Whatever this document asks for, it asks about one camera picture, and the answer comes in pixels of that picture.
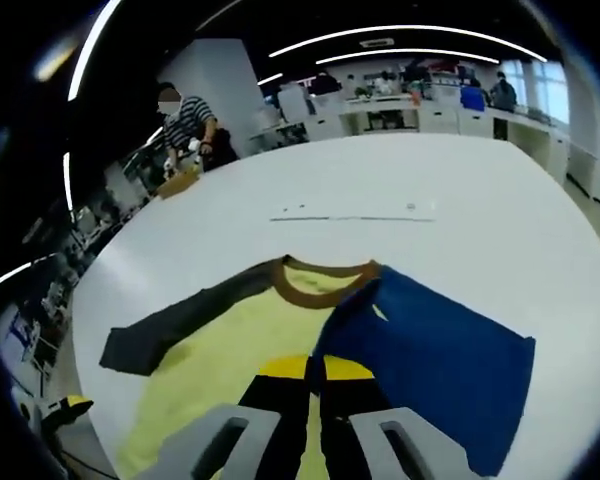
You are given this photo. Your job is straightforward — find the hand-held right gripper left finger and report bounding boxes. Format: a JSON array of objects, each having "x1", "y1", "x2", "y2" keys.
[{"x1": 134, "y1": 355, "x2": 314, "y2": 480}]

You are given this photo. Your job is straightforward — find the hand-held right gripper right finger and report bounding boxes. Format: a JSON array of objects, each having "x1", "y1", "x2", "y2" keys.
[{"x1": 319, "y1": 355, "x2": 476, "y2": 480}]

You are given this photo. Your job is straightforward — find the yellow blue grey garment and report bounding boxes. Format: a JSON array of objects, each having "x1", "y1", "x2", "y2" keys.
[{"x1": 99, "y1": 254, "x2": 537, "y2": 480}]

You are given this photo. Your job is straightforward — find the cluttered workbench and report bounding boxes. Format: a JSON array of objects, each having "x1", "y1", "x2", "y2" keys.
[{"x1": 22, "y1": 189, "x2": 111, "y2": 351}]

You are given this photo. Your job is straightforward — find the cardboard box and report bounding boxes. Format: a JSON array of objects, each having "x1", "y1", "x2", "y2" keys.
[{"x1": 157, "y1": 168, "x2": 202, "y2": 200}]

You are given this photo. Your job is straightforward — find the white cabinets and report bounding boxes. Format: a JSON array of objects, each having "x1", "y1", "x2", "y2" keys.
[{"x1": 249, "y1": 82, "x2": 349, "y2": 154}]

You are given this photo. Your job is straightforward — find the white lab bench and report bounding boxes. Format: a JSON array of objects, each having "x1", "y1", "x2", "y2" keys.
[
  {"x1": 489, "y1": 107, "x2": 600, "y2": 201},
  {"x1": 339, "y1": 94, "x2": 494, "y2": 136}
]

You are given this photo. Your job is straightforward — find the blue box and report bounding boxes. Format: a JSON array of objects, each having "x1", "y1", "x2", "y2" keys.
[{"x1": 460, "y1": 87, "x2": 486, "y2": 112}]

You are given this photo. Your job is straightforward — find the window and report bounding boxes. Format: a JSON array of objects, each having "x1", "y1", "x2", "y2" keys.
[{"x1": 502, "y1": 59, "x2": 569, "y2": 124}]

